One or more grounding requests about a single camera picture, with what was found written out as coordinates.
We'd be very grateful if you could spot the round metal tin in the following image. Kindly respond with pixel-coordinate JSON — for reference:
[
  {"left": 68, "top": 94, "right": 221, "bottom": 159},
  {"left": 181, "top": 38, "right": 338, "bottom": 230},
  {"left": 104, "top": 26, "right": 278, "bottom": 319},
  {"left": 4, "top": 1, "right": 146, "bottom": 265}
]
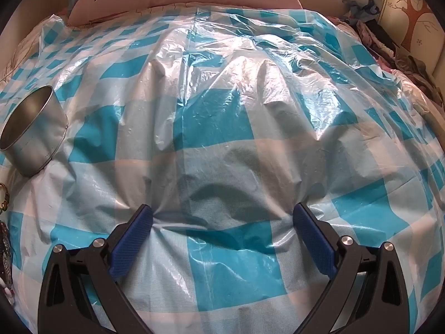
[{"left": 0, "top": 85, "right": 69, "bottom": 177}]

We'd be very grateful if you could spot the engraved silver bangle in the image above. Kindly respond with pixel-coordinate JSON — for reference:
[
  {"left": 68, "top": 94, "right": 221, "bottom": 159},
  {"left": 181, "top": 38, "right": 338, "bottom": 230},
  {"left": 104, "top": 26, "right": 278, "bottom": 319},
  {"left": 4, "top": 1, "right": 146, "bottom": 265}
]
[{"left": 0, "top": 221, "right": 14, "bottom": 282}]

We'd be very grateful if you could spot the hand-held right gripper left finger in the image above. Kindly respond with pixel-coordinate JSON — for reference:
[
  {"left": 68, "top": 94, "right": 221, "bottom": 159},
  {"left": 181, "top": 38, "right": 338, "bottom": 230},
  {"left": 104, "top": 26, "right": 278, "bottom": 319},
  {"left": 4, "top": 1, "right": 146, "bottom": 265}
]
[{"left": 38, "top": 203, "right": 154, "bottom": 334}]

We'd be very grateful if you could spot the tree print cream panel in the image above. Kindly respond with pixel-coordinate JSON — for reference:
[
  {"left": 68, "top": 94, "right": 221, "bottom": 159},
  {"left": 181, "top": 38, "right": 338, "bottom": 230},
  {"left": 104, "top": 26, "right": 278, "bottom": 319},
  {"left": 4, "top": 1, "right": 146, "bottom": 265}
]
[{"left": 379, "top": 0, "right": 443, "bottom": 53}]

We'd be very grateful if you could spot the gold chain charm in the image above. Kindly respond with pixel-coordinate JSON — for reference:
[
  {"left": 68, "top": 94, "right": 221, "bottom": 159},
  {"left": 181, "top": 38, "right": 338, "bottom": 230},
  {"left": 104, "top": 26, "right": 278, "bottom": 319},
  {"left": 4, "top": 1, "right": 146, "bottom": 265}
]
[{"left": 0, "top": 183, "right": 10, "bottom": 213}]

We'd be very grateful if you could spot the blue checkered plastic sheet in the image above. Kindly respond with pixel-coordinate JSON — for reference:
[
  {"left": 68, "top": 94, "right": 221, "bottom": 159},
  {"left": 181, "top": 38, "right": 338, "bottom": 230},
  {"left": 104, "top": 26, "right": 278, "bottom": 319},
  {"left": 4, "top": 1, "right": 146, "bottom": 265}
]
[{"left": 0, "top": 3, "right": 445, "bottom": 334}]

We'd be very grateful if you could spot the pile of dark clothes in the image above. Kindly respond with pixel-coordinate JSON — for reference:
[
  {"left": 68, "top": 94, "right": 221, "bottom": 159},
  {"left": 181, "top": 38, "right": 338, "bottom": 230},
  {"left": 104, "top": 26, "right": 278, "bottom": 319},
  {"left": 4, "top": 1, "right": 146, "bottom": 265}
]
[{"left": 335, "top": 16, "right": 435, "bottom": 87}]

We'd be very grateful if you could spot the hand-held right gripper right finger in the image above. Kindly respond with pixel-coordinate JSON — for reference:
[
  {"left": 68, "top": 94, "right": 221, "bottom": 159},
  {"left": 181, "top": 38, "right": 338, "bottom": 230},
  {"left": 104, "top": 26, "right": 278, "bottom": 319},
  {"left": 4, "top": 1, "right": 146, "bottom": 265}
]
[{"left": 293, "top": 202, "right": 409, "bottom": 334}]

